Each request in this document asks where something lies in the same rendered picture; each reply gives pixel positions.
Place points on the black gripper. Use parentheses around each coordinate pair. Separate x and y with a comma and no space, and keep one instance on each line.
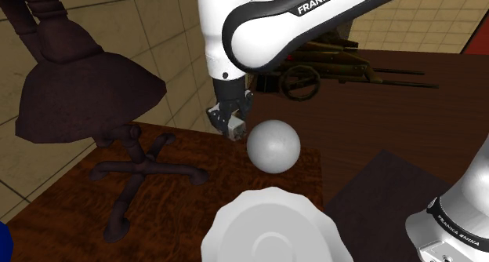
(229,91)

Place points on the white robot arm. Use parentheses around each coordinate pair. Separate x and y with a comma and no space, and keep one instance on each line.
(263,35)

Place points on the small white box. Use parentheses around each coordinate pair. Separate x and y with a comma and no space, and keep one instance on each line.
(237,130)

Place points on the white sphere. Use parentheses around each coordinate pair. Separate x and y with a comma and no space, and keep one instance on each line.
(273,146)

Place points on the brown wooden cart model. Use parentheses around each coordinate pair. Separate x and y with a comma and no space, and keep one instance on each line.
(324,60)

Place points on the brown wooden table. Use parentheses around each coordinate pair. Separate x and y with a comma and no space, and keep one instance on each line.
(183,211)

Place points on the white scalloped plate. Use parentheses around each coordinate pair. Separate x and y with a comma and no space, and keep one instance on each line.
(267,230)

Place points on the dark brown desk lamp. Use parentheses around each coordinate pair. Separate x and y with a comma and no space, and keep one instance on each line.
(88,96)

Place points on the blue object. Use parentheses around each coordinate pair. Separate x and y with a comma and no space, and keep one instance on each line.
(4,244)

